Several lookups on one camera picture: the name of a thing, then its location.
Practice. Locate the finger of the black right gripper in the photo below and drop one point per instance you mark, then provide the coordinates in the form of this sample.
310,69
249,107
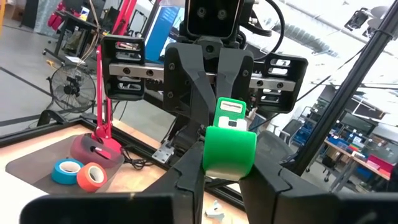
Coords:
186,81
236,74

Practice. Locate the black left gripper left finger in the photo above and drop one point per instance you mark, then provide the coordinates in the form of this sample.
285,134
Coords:
186,186

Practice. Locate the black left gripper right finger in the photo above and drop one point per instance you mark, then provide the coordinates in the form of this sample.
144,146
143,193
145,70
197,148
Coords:
280,196

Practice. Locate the green mini stapler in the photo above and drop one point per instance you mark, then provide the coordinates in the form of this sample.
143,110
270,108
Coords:
230,152

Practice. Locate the orange tape roll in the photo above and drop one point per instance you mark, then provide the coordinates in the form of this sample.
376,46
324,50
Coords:
85,183

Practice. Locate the blue tape roll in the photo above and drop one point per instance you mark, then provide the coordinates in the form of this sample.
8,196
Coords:
59,177

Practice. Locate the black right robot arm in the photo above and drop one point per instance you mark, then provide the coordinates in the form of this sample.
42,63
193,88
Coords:
186,133

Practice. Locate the red desk lamp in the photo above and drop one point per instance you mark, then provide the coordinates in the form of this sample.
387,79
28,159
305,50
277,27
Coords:
102,93

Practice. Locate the grey mesh office chair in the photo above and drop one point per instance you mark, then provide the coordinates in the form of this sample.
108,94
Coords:
273,146

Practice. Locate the computer monitor blue screen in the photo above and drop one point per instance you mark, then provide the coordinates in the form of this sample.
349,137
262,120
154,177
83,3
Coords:
161,34

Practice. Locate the black floor fan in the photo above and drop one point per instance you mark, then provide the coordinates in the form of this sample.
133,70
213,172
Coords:
71,88

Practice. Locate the black work table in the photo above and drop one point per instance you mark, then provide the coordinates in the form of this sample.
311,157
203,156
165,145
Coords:
74,23

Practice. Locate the cluttered wooden work table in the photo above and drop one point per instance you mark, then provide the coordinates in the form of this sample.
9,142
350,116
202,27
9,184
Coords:
357,155

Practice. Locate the translucent dark plastic bin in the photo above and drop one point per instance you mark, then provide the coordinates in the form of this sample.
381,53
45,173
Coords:
34,161

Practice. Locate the silver metal bracket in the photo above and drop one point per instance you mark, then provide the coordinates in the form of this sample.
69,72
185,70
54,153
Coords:
163,153

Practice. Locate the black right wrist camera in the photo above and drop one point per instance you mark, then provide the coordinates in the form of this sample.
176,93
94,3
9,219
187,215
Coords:
213,15

